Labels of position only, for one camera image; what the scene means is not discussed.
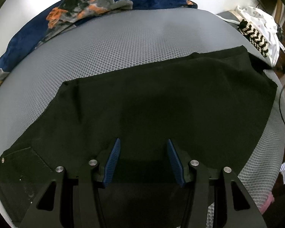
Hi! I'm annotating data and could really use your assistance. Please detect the black white knitted garment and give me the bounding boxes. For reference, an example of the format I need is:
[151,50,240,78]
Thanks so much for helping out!
[237,20,269,58]

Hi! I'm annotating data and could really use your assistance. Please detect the grey mesh mattress cover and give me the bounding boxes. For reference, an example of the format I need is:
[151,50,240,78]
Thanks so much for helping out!
[0,9,285,228]

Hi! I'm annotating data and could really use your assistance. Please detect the navy floral blanket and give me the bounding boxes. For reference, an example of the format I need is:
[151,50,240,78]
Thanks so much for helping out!
[0,0,198,86]

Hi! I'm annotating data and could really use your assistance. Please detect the white dotted cloth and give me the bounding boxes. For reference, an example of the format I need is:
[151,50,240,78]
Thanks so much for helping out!
[235,6,279,67]

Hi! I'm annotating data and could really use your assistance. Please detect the black cable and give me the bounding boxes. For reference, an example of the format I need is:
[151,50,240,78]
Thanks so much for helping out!
[277,85,285,131]

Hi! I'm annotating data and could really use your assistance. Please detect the black pants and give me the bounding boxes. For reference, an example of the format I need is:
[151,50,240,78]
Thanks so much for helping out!
[0,46,277,227]

